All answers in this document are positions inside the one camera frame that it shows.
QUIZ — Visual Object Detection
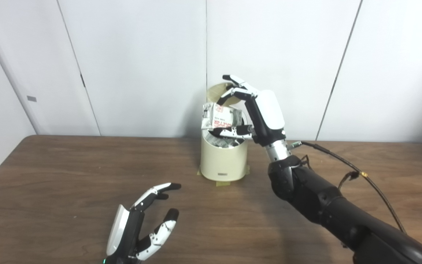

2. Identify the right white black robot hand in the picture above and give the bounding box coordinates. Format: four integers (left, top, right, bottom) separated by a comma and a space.
211, 74, 287, 147

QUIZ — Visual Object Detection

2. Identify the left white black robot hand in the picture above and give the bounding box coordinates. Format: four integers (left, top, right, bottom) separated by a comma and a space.
105, 182, 182, 264

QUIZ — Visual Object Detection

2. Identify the white green milk carton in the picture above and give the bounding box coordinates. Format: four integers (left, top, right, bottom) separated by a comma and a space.
201, 103, 244, 149

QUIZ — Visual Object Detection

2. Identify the round cream bin lid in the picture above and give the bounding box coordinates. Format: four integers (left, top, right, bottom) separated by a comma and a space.
207, 83, 246, 107

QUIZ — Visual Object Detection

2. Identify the cream-colored bin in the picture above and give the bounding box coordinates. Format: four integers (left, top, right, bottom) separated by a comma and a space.
200, 110, 250, 182

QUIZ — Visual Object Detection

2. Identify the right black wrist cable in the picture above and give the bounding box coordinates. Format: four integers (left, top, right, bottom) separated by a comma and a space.
288, 141, 406, 233

